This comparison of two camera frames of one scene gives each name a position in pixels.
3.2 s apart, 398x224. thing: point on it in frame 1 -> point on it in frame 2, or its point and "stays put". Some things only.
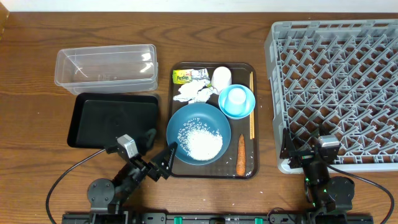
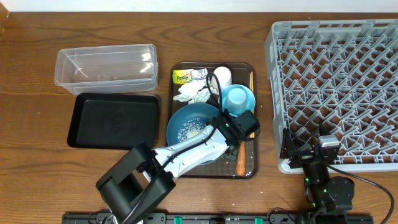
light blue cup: (236, 101) stays put
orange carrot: (241, 159) stays put
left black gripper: (146, 165) -> (232, 152)
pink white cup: (221, 78) stays put
